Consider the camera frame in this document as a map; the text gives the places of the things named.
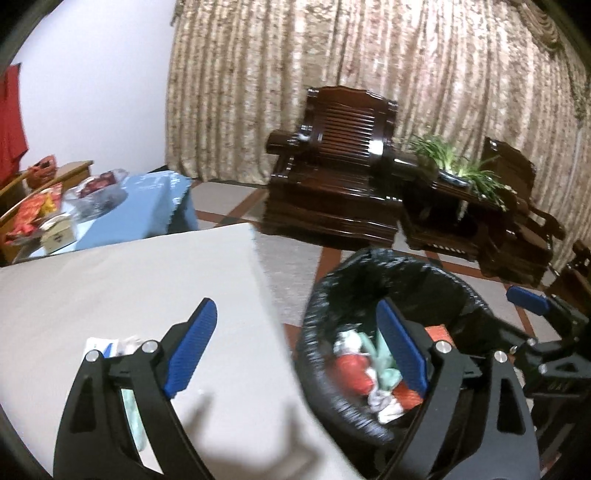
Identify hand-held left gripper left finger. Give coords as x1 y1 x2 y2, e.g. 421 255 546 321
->
53 298 218 480

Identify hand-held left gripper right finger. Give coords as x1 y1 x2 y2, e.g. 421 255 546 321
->
376 298 542 480

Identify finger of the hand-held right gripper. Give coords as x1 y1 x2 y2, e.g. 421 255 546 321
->
506 285 574 320
480 310 557 398

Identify pale green glove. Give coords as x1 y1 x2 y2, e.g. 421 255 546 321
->
365 330 403 394
121 388 147 451

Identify red plastic bag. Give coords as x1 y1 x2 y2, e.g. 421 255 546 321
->
335 353 378 396

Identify white tissue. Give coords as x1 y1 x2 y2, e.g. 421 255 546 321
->
333 329 365 359

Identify white paper ball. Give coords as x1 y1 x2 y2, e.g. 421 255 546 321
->
367 388 403 424

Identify bin with black liner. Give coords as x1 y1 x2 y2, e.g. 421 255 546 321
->
294 247 509 462

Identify white blue packet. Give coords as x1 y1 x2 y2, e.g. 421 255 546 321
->
85 336 145 361

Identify dark wooden chair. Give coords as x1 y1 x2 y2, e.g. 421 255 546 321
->
549 239 591 315

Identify dark wooden armchair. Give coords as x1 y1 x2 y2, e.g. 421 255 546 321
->
265 85 419 246
480 136 567 289

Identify grey tablecloth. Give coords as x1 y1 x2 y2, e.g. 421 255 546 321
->
0 222 366 480

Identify dark wooden side table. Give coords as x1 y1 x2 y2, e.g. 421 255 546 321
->
401 178 519 278

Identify green potted plant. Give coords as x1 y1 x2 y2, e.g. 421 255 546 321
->
406 134 519 211

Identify blue tablecloth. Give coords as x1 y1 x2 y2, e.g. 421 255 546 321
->
14 171 200 265

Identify small white box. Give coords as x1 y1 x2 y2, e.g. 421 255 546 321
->
39 215 77 254

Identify clear plastic bag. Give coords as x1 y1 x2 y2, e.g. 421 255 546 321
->
65 168 130 219

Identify red snack packets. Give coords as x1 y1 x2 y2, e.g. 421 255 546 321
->
4 182 65 246

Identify red basket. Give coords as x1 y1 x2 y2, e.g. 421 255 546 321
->
25 156 59 190

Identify red cloth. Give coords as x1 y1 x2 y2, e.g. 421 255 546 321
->
0 65 29 185

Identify beige patterned curtain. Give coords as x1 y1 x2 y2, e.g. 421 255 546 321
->
165 0 591 260

